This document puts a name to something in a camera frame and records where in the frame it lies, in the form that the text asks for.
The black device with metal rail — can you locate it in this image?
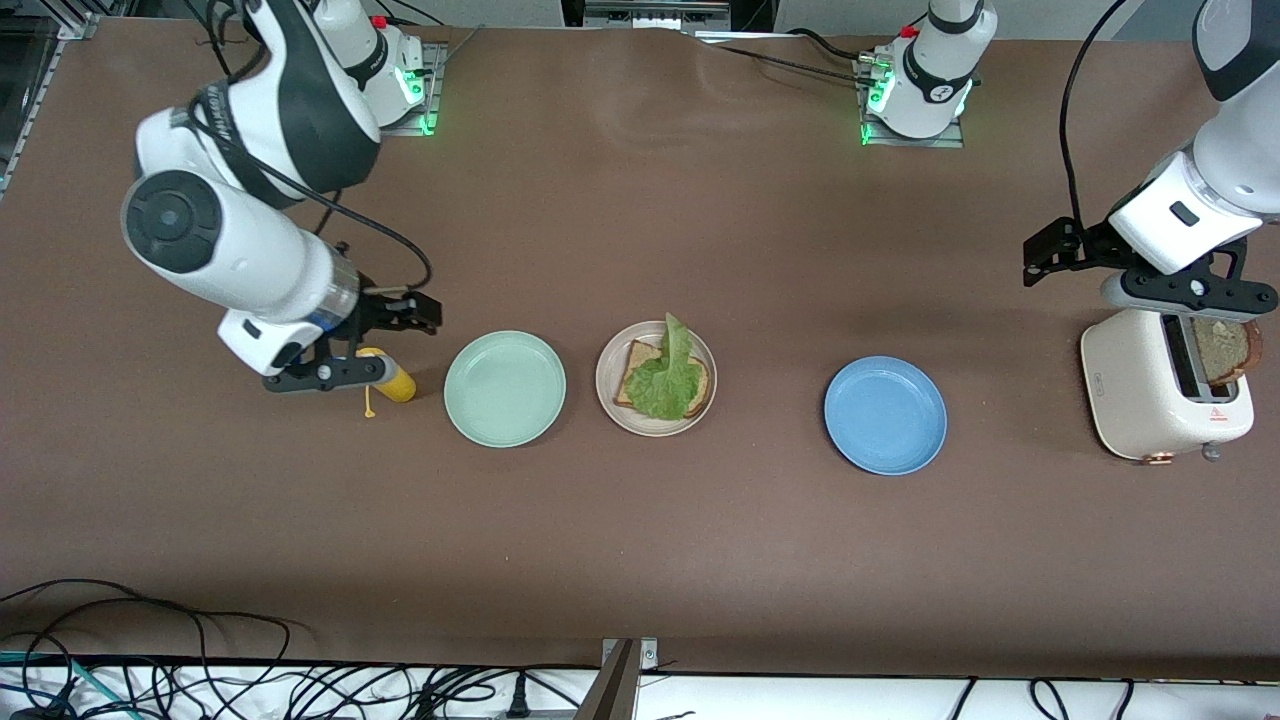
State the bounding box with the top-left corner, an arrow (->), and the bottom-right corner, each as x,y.
560,0 -> 776,33

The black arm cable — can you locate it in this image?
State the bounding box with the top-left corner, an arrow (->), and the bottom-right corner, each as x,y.
190,0 -> 434,301
1058,0 -> 1131,229

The black braided cable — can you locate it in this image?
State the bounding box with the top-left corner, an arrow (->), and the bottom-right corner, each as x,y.
690,28 -> 876,89

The long looping black cable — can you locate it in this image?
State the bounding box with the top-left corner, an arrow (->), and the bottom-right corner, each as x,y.
0,578 -> 293,691

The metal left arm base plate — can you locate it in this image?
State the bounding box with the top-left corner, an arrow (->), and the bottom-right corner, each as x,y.
852,55 -> 967,150

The grey metal bracket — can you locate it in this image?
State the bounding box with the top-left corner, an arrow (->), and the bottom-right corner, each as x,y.
570,637 -> 661,720

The brown bread slice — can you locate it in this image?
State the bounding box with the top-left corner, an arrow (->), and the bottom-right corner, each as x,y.
612,339 -> 713,420
1192,316 -> 1265,389

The blue plate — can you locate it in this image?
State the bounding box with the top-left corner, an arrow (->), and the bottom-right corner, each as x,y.
823,356 -> 949,477

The beige plate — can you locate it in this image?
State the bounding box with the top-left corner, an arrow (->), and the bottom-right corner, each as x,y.
594,320 -> 719,439

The white toaster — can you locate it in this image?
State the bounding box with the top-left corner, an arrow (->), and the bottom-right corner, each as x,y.
1079,306 -> 1256,464

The aluminium frame profile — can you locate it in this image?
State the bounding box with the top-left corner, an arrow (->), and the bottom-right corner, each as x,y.
0,10 -> 103,199

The yellow mustard squeeze bottle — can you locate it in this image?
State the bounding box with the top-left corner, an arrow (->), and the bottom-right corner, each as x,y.
356,347 -> 417,419

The green lettuce leaf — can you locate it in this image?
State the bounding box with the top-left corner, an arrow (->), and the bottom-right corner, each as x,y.
625,312 -> 703,422

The teal cable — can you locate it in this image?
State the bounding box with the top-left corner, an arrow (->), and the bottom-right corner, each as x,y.
0,650 -> 136,720

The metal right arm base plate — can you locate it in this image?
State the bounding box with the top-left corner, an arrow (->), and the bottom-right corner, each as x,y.
375,40 -> 449,138

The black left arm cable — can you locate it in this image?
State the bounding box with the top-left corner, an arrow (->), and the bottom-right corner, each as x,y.
1058,0 -> 1131,229

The green plate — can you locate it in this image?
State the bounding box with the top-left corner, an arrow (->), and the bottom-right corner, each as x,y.
443,330 -> 568,449

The tangled black cable bundle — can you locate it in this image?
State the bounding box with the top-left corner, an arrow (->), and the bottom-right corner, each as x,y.
150,660 -> 601,720

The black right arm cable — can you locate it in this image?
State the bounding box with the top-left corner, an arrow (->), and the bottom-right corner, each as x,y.
190,0 -> 434,301

